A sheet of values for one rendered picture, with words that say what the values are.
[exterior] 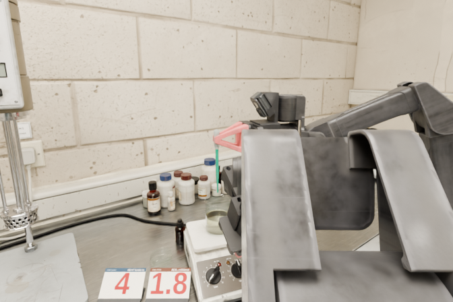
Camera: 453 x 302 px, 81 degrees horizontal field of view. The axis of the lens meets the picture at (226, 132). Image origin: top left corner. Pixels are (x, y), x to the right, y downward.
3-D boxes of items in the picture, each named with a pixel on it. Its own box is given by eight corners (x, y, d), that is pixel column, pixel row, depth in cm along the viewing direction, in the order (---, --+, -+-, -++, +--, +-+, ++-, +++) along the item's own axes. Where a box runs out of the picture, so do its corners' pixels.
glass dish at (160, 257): (146, 260, 68) (145, 252, 67) (166, 251, 71) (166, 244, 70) (156, 272, 63) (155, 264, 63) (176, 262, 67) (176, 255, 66)
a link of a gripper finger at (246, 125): (216, 127, 57) (257, 125, 60) (209, 121, 64) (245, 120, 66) (217, 157, 58) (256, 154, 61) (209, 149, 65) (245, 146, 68)
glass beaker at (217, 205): (221, 242, 61) (221, 208, 59) (199, 234, 65) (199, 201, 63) (236, 228, 67) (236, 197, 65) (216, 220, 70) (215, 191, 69)
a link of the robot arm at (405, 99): (300, 132, 61) (447, 71, 52) (298, 125, 69) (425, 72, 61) (322, 179, 62) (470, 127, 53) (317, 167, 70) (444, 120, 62)
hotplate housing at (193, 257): (260, 297, 56) (261, 264, 55) (199, 313, 52) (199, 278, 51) (227, 238, 77) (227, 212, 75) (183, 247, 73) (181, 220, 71)
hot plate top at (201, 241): (243, 243, 61) (243, 240, 61) (192, 253, 58) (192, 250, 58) (228, 218, 73) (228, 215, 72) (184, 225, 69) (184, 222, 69)
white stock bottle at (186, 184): (197, 199, 101) (197, 172, 99) (191, 206, 96) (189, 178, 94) (183, 197, 103) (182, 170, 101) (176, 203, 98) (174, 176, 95)
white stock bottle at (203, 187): (204, 193, 107) (204, 173, 105) (212, 197, 103) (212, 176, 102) (195, 197, 103) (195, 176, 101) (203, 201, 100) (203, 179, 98)
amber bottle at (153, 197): (147, 209, 93) (145, 180, 91) (160, 207, 95) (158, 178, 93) (148, 216, 89) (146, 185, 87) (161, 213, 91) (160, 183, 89)
